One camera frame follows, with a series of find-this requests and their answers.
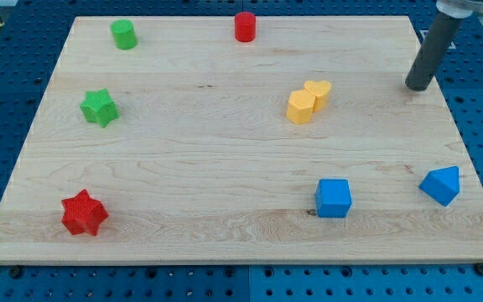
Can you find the red star block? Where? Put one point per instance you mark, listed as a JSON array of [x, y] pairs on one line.
[[83, 214]]

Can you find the green star block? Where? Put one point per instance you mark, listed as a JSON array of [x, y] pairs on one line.
[[98, 107]]

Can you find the blue triangle block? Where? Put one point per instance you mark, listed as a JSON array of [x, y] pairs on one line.
[[443, 185]]

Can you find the black right board stopper screw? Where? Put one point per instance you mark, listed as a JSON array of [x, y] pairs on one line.
[[478, 267]]

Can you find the blue cube block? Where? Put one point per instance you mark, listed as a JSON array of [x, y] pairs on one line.
[[333, 198]]

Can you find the black board stopper screw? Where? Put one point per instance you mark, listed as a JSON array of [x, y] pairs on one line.
[[478, 267], [15, 272]]

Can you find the red cylinder block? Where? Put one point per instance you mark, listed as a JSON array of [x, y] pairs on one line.
[[245, 24]]

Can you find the green cylinder block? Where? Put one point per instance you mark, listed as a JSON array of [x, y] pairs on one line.
[[123, 34]]

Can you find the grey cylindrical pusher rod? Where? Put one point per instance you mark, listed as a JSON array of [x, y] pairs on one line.
[[432, 51]]

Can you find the yellow hexagon block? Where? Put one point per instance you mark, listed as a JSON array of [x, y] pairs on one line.
[[300, 107]]

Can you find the wooden board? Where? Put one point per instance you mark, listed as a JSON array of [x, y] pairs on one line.
[[203, 167]]

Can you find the silver rod mount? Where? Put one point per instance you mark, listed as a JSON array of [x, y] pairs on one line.
[[459, 8]]

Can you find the yellow heart block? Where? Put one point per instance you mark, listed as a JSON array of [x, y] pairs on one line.
[[321, 91]]

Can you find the black left board stopper screw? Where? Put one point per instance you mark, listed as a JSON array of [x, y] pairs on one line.
[[15, 272]]

